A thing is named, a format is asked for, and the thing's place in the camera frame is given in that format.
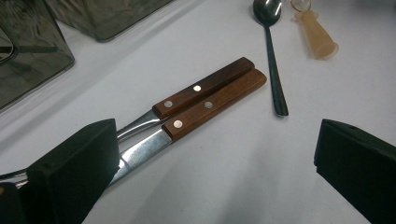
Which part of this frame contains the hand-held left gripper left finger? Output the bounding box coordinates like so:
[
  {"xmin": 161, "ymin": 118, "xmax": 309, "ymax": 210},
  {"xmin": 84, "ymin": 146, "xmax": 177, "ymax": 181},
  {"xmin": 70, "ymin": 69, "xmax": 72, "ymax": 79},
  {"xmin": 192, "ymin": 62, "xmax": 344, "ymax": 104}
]
[{"xmin": 18, "ymin": 118, "xmax": 121, "ymax": 224}]

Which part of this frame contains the white table cover sheet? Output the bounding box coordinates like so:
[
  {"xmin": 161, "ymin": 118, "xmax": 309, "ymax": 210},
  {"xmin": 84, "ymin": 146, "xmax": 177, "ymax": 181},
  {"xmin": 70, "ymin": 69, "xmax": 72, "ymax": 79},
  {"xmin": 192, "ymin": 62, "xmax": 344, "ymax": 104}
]
[{"xmin": 0, "ymin": 0, "xmax": 396, "ymax": 224}]

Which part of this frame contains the smoky clear plastic bin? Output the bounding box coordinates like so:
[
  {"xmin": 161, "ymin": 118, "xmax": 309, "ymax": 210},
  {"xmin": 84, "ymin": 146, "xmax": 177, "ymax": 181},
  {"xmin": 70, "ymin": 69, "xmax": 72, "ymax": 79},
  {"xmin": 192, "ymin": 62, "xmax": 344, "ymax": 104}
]
[
  {"xmin": 0, "ymin": 0, "xmax": 76, "ymax": 110},
  {"xmin": 46, "ymin": 0, "xmax": 176, "ymax": 43}
]

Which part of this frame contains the wooden handle fork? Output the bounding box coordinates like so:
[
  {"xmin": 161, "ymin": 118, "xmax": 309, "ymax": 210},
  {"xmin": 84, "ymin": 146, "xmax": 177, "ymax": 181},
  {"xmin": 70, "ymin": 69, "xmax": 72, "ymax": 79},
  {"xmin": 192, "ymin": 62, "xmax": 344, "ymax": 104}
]
[{"xmin": 0, "ymin": 56, "xmax": 256, "ymax": 189}]

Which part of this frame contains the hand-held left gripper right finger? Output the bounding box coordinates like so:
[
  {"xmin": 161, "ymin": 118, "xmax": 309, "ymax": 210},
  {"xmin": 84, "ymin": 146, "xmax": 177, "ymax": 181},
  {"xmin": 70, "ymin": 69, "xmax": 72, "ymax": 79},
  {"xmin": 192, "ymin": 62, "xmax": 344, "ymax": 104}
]
[{"xmin": 313, "ymin": 118, "xmax": 396, "ymax": 224}]

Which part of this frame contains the wooden handle table knife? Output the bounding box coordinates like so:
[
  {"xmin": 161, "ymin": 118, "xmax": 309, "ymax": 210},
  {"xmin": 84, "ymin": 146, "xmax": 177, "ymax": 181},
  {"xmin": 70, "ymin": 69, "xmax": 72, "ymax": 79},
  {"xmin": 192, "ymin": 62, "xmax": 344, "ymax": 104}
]
[{"xmin": 106, "ymin": 68, "xmax": 268, "ymax": 189}]

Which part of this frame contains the metal spoon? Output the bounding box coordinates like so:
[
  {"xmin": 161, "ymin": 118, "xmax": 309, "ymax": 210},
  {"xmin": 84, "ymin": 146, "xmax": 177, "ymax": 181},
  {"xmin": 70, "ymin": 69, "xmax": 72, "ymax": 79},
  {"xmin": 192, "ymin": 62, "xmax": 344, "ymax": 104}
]
[{"xmin": 252, "ymin": 0, "xmax": 290, "ymax": 118}]

